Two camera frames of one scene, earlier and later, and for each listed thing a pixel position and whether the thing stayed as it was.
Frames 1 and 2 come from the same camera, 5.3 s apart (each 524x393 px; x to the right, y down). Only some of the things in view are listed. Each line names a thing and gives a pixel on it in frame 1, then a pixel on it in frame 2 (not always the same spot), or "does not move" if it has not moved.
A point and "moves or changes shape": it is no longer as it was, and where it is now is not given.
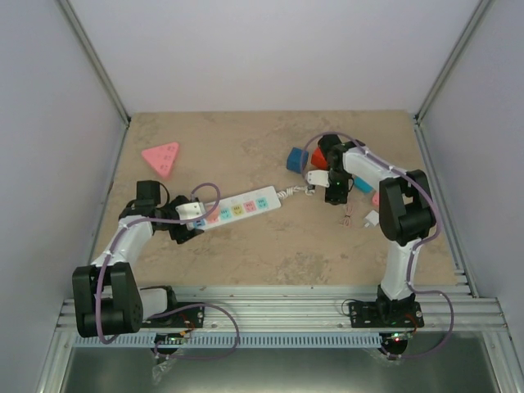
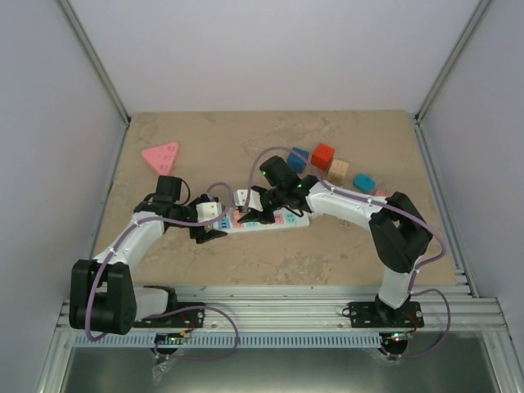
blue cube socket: (297, 160) does not move
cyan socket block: (361, 184) does not move
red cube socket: (318, 159) does not move
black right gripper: (339, 196) -> (255, 216)
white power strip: (238, 206) moves or changes shape
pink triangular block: (162, 156) does not move
